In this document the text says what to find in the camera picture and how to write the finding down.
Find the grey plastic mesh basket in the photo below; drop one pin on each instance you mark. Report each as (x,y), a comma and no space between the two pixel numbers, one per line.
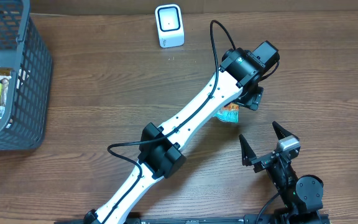
(22,49)

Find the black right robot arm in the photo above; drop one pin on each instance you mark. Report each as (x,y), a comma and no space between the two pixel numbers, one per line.
(298,199)

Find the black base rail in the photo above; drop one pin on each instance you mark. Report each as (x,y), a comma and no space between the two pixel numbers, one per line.
(197,221)

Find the brown cookie snack bag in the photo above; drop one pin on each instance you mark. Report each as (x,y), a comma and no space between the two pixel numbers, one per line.
(5,76)

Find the teal wet wipes pack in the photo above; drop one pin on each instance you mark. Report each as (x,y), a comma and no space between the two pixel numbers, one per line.
(228,116)

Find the orange Kleenex tissue pack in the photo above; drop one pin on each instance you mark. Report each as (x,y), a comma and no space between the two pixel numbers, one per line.
(230,108)

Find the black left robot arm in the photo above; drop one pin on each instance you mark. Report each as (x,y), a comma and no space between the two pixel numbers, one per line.
(236,81)

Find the white barcode scanner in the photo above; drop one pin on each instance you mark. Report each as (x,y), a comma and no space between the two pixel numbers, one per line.
(170,28)

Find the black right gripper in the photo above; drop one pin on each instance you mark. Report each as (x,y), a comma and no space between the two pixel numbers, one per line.
(268,160)

